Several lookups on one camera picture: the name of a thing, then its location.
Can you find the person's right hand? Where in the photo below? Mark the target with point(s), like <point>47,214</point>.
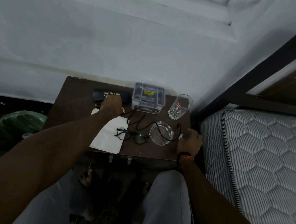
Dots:
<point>190,144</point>

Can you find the person's left hand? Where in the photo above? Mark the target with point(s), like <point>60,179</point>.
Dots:
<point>111,106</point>

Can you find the black glasses case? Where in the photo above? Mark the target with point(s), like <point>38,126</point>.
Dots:
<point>123,99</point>

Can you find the black eyeglasses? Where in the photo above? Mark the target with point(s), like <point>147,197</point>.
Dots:
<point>139,138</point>

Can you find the pink-white wrapper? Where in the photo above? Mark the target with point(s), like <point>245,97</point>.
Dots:
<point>27,135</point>

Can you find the person's left forearm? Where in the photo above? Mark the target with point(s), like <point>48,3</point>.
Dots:
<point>45,164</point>

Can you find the person's right forearm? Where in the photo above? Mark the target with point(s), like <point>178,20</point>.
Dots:
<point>212,203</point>

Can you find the person's right foot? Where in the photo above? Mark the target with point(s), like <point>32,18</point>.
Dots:
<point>146,187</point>

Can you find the person's foot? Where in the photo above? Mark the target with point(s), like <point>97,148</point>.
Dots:
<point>85,178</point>
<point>146,187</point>

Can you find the person's left foot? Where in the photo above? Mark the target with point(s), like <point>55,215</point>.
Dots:
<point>85,178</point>

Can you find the black wristband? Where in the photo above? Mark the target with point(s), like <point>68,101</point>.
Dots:
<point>184,154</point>

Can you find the clear glass ashtray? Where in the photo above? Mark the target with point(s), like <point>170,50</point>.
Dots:
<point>161,134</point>

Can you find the white paper napkin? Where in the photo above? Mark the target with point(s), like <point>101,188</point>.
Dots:
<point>108,138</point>

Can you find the clear drinking glass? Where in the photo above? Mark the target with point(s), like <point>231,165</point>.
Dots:
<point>180,107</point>

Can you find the grey plastic organizer box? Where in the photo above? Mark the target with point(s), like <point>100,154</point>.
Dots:
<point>148,100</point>

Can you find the metal drawer latch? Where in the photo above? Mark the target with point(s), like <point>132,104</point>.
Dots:
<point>111,158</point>
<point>129,160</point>

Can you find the grey striped quilted mattress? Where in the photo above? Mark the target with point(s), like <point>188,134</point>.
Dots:
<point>260,174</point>

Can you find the green lined waste bin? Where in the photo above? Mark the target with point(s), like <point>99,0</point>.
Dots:
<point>7,133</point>

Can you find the black bed frame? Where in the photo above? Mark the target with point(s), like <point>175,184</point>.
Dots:
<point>254,77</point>

